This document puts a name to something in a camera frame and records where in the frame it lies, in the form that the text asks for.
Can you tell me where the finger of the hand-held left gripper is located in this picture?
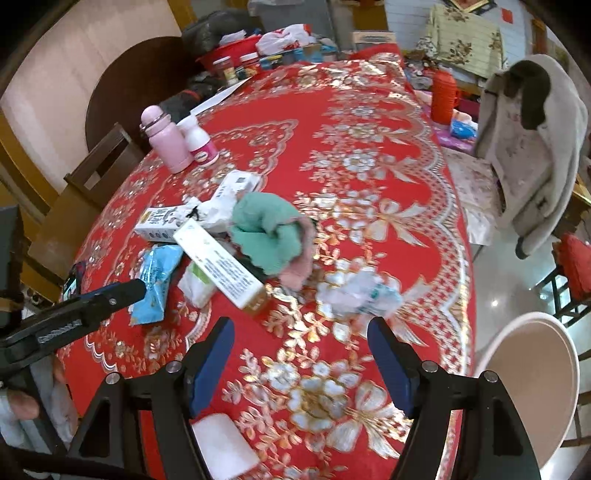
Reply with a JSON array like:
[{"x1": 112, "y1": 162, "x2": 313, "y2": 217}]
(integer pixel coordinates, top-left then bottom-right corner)
[{"x1": 28, "y1": 278, "x2": 147, "y2": 354}]

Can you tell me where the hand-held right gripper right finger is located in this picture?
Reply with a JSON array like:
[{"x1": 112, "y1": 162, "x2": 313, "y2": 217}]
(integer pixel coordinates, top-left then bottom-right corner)
[{"x1": 367, "y1": 316, "x2": 542, "y2": 480}]

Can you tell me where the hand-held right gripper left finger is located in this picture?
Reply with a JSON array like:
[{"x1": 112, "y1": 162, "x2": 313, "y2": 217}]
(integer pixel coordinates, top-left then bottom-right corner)
[{"x1": 65, "y1": 316, "x2": 236, "y2": 480}]

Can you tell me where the blue plastic packet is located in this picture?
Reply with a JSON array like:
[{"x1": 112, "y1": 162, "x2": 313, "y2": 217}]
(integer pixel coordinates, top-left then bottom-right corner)
[{"x1": 129, "y1": 244, "x2": 185, "y2": 327}]

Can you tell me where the white tissue pack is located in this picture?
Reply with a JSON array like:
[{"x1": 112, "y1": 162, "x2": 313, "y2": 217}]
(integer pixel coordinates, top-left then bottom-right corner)
[{"x1": 178, "y1": 263, "x2": 218, "y2": 309}]

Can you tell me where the clear plastic wrapper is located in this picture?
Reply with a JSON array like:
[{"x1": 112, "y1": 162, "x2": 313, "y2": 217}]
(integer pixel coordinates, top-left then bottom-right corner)
[{"x1": 316, "y1": 270, "x2": 404, "y2": 324}]

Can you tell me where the white printed milk carton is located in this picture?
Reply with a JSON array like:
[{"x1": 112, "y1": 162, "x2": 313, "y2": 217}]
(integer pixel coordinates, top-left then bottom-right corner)
[{"x1": 134, "y1": 205, "x2": 199, "y2": 243}]

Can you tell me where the long white box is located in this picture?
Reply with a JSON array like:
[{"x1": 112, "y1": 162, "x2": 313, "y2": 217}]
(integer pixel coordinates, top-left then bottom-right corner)
[{"x1": 173, "y1": 218, "x2": 269, "y2": 311}]

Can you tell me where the pink cloth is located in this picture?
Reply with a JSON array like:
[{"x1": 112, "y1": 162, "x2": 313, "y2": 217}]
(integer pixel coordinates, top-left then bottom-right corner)
[{"x1": 277, "y1": 215, "x2": 317, "y2": 291}]

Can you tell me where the white tissue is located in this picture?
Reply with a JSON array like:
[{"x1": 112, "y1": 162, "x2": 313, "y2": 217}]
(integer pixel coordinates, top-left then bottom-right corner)
[{"x1": 182, "y1": 196, "x2": 238, "y2": 234}]

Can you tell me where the green cloth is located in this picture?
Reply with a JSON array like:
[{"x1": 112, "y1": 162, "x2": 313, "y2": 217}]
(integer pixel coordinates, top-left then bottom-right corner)
[{"x1": 229, "y1": 191, "x2": 308, "y2": 278}]

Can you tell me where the person's left hand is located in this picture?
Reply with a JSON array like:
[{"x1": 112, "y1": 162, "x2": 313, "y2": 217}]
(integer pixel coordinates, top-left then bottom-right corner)
[{"x1": 0, "y1": 390, "x2": 41, "y2": 422}]

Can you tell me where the black phone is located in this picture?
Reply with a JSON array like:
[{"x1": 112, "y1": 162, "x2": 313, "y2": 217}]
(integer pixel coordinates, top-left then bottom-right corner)
[{"x1": 62, "y1": 261, "x2": 88, "y2": 301}]

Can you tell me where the white tissue packet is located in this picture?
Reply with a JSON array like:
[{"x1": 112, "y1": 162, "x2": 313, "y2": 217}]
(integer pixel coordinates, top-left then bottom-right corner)
[{"x1": 191, "y1": 413, "x2": 260, "y2": 480}]

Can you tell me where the brown wooden chair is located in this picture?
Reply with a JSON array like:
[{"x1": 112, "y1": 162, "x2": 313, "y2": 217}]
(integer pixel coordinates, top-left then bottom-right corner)
[{"x1": 28, "y1": 122, "x2": 146, "y2": 287}]

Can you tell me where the pink insulated bottle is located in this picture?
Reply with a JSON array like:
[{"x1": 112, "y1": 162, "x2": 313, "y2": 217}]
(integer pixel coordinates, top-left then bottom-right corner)
[{"x1": 140, "y1": 105, "x2": 195, "y2": 175}]

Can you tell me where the small white printed box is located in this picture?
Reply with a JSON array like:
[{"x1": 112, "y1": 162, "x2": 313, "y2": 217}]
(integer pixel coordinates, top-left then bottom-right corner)
[{"x1": 210, "y1": 170, "x2": 262, "y2": 208}]

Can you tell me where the white pill bottle pink label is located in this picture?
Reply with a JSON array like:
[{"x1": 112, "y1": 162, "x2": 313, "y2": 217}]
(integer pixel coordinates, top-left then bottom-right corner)
[{"x1": 178, "y1": 115, "x2": 220, "y2": 167}]

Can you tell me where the floral chair cushion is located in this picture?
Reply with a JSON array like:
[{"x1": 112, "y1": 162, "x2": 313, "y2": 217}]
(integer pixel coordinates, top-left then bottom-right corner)
[{"x1": 445, "y1": 150, "x2": 504, "y2": 245}]

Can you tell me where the round dark wooden board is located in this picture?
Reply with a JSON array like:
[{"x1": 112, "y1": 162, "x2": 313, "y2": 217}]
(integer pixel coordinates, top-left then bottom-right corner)
[{"x1": 85, "y1": 44, "x2": 199, "y2": 158}]

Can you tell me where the dark cloth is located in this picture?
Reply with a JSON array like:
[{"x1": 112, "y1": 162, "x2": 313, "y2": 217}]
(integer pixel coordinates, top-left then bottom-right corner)
[{"x1": 159, "y1": 76, "x2": 222, "y2": 123}]

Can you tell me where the red cushion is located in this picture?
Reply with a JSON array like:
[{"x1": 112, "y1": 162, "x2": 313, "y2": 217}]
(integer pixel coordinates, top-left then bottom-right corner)
[{"x1": 554, "y1": 233, "x2": 591, "y2": 301}]

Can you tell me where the white paper sheet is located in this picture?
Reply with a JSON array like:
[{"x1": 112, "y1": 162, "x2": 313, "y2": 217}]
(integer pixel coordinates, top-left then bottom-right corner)
[{"x1": 189, "y1": 85, "x2": 241, "y2": 116}]

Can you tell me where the cream fleece coat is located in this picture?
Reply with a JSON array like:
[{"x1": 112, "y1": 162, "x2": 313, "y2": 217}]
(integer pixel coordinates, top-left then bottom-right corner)
[{"x1": 475, "y1": 54, "x2": 580, "y2": 259}]

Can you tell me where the red floral tablecloth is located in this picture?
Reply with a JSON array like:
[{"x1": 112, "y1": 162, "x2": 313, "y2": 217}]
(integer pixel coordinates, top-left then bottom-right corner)
[{"x1": 55, "y1": 44, "x2": 478, "y2": 480}]

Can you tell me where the red thermos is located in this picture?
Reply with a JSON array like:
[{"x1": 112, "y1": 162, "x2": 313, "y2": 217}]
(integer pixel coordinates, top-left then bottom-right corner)
[{"x1": 431, "y1": 69, "x2": 462, "y2": 125}]

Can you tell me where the red plastic basin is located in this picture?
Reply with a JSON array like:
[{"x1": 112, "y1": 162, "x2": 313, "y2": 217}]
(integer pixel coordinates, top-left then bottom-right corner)
[{"x1": 196, "y1": 37, "x2": 264, "y2": 72}]

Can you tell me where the dark grey bag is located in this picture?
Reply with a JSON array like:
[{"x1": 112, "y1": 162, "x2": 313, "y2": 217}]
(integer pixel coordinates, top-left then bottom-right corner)
[{"x1": 181, "y1": 9, "x2": 264, "y2": 56}]

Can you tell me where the white plastic bag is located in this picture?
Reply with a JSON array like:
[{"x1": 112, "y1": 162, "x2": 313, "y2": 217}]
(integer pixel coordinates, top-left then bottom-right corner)
[{"x1": 255, "y1": 25, "x2": 311, "y2": 55}]

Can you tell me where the cardboard box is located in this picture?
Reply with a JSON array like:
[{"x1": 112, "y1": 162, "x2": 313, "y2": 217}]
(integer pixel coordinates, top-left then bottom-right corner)
[{"x1": 353, "y1": 31, "x2": 398, "y2": 51}]

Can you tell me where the cream floral cloth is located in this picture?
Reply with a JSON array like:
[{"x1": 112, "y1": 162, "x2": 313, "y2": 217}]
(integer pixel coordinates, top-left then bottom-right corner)
[{"x1": 425, "y1": 4, "x2": 509, "y2": 79}]

